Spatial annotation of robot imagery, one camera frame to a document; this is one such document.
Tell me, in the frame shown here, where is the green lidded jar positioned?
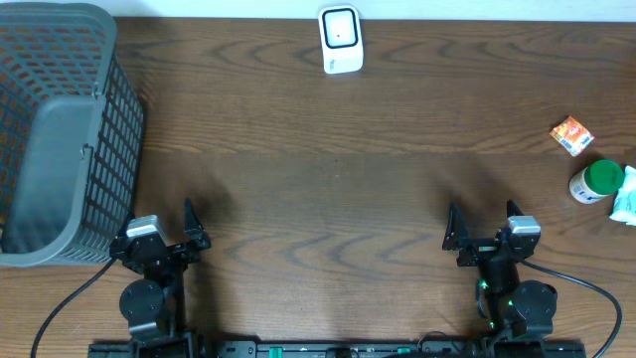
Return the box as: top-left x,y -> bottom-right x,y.
568,159 -> 625,204

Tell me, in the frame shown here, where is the small orange snack packet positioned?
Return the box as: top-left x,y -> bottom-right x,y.
550,115 -> 594,157

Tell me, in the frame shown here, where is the light blue tissue packet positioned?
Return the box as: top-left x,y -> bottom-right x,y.
609,166 -> 636,226

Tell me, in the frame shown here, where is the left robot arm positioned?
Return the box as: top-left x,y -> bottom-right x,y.
109,199 -> 212,357

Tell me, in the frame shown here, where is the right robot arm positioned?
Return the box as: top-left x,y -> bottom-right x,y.
442,200 -> 557,357

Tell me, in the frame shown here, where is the white barcode scanner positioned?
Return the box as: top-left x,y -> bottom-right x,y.
318,5 -> 364,75

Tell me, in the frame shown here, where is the grey plastic mesh basket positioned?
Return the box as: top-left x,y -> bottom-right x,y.
1,2 -> 145,267

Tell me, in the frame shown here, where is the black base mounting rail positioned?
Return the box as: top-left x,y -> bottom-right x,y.
87,339 -> 587,358

